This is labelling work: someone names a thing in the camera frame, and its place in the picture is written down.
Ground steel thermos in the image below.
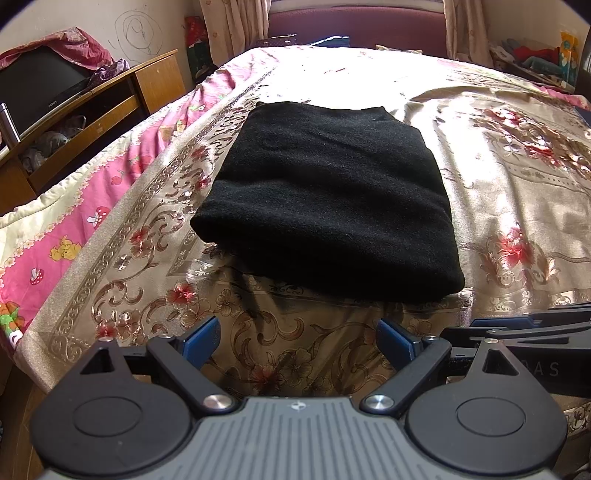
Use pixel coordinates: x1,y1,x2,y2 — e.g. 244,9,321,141
0,102,21,146

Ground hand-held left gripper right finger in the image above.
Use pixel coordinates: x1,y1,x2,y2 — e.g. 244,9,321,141
360,318,520,414

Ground black pants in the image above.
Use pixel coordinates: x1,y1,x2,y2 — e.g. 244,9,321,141
190,100,465,305

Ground beige floral curtain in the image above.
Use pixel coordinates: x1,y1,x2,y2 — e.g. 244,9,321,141
443,0,491,65
198,0,269,58

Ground floral satin bedspread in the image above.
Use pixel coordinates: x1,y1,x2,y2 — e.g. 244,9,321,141
21,46,591,435

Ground dark patterned cloth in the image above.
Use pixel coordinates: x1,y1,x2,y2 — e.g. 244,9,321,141
256,32,296,47

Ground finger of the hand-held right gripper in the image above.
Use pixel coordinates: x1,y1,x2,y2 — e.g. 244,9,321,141
441,324,591,348
470,302,591,328

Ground cluttered nightstand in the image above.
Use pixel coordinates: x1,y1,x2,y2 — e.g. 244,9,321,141
489,41,578,90

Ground yellow packet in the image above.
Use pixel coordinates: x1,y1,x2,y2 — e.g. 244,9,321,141
556,30,580,84

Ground purple crumpled cloth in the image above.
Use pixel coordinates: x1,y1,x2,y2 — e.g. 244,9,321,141
88,58,132,86

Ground pink cartoon sheet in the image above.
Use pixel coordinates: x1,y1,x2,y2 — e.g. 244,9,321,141
0,48,278,356

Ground grey crumpled cloth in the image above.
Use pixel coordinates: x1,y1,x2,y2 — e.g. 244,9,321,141
21,115,88,171

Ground red garment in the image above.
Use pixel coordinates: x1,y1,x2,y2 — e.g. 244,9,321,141
512,45,559,63

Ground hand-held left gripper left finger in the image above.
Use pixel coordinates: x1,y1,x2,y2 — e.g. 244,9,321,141
76,315,234,414

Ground bright window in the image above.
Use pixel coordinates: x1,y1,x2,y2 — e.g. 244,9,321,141
270,0,445,11

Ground red bag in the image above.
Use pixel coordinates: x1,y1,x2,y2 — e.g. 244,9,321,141
185,16,218,84

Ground maroon headboard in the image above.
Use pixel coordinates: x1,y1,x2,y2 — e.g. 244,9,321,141
268,2,448,58

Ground pink floral cloth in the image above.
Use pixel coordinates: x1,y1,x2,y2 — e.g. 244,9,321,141
0,26,114,70

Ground black television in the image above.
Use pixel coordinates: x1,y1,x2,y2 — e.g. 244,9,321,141
0,46,90,139

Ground teal garment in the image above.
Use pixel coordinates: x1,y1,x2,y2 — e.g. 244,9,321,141
522,55,561,72

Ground wooden cabinet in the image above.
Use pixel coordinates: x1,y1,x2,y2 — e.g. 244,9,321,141
0,49,188,217

